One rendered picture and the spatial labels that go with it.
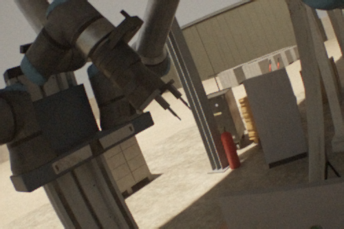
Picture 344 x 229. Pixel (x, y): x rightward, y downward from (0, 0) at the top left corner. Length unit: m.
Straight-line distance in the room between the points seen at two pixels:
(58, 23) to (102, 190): 0.87
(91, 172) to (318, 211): 1.01
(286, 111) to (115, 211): 2.80
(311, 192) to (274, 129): 3.31
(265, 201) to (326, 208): 0.13
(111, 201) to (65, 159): 0.42
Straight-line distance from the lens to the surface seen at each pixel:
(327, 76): 3.52
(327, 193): 0.53
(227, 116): 5.12
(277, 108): 3.75
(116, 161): 4.98
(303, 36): 0.95
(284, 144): 3.87
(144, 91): 0.55
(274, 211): 0.58
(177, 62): 4.50
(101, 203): 1.35
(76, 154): 1.01
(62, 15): 0.62
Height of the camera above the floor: 1.50
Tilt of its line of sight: 7 degrees down
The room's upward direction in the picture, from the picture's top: 21 degrees counter-clockwise
